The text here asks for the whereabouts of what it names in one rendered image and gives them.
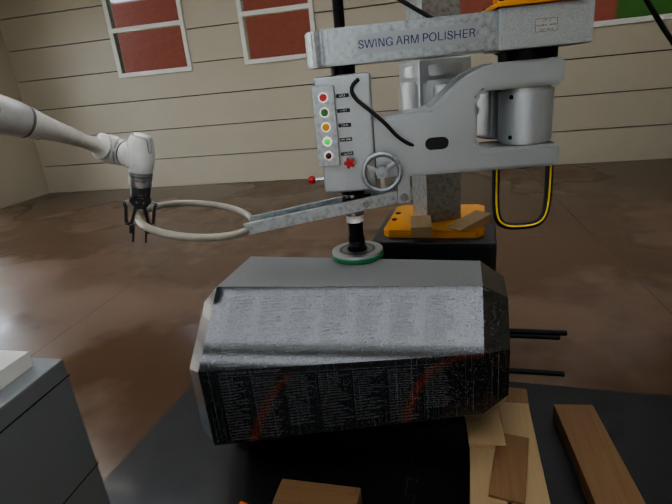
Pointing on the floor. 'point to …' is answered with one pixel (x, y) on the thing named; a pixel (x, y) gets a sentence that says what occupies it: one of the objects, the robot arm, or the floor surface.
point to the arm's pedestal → (46, 441)
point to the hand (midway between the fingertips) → (139, 234)
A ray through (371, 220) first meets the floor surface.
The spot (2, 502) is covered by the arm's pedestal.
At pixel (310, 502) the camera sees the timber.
